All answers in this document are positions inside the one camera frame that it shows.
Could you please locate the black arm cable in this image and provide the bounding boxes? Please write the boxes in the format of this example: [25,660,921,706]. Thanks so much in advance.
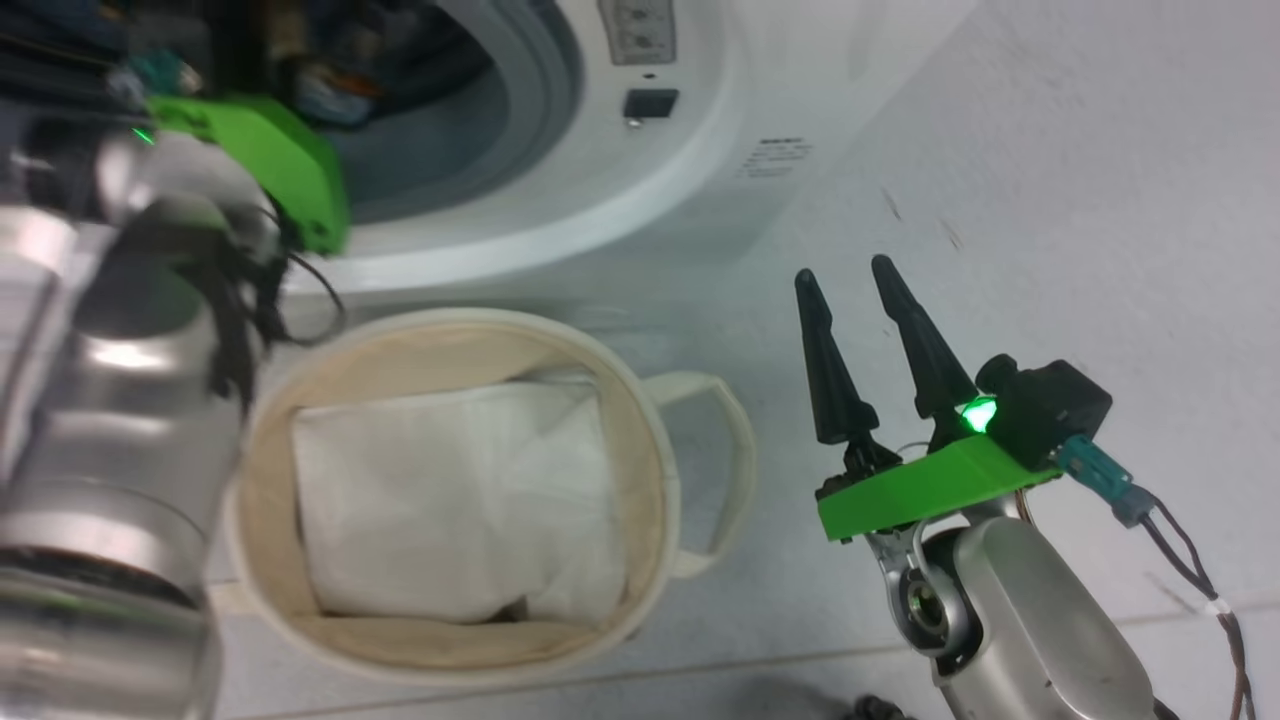
[200,200,346,401]
[1055,435,1256,720]

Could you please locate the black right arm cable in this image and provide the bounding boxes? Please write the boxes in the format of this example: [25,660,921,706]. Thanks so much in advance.
[1055,435,1256,720]

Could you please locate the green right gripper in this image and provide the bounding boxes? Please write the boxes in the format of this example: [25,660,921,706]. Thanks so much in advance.
[795,254,1061,546]

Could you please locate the white cloth in basket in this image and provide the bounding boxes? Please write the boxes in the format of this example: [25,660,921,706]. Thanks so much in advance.
[290,372,629,626]

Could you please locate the blue cartoon print clothing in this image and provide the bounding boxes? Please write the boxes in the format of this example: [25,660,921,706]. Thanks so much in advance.
[290,30,501,131]

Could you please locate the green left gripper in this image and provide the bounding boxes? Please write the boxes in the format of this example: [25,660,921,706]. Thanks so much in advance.
[145,95,351,256]

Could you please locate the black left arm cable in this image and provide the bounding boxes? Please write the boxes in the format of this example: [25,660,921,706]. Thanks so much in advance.
[200,200,346,401]

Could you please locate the cream fabric laundry basket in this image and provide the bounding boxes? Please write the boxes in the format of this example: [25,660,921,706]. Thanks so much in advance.
[225,307,758,686]

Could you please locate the white front-load washing machine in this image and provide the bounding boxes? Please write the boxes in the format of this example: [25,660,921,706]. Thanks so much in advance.
[280,0,981,296]

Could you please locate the grey warning label sticker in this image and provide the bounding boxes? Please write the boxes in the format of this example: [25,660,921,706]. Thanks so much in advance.
[597,0,678,67]

